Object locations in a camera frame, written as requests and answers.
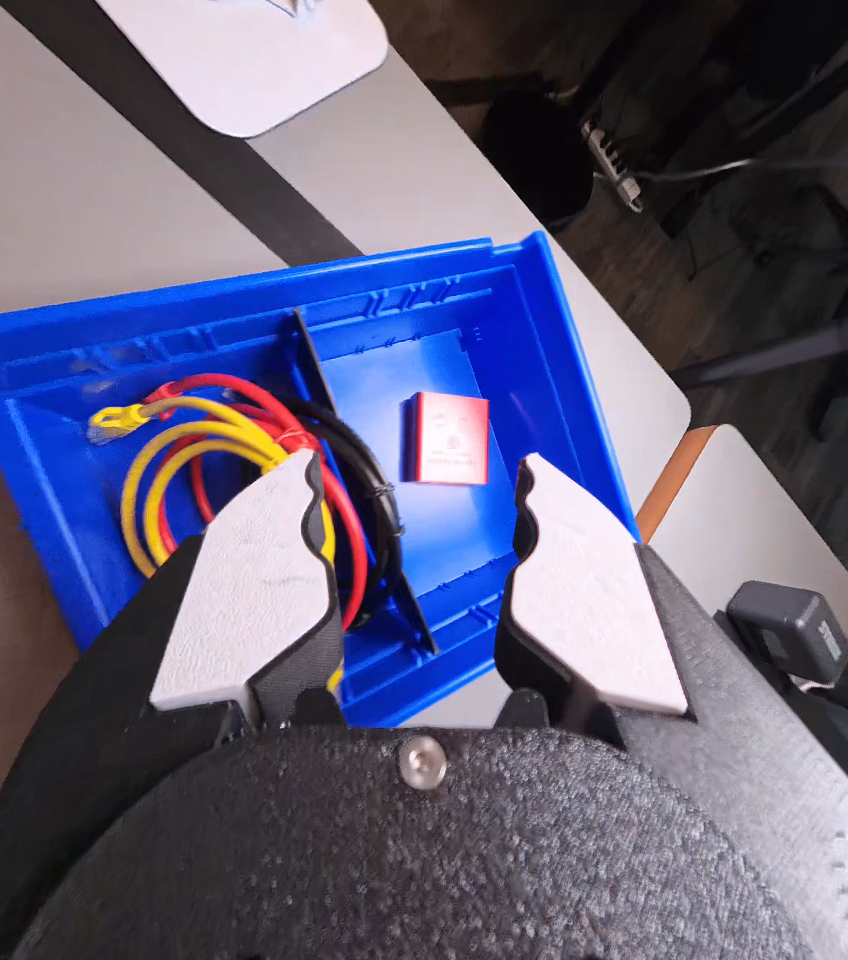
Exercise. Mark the white power strip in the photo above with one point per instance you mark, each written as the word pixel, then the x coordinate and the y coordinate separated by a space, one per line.
pixel 611 169

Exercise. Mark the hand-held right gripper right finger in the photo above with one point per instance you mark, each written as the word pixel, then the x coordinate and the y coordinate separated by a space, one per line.
pixel 589 600

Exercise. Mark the grey action camera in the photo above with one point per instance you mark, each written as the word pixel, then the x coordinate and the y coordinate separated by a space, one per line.
pixel 784 622

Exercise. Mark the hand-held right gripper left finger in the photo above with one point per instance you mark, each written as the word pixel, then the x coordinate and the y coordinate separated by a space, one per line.
pixel 244 600

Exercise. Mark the red ethernet adapter box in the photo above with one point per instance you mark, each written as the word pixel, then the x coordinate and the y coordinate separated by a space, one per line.
pixel 450 439

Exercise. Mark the blue plastic bin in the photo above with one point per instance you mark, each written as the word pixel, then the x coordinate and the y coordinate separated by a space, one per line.
pixel 454 525

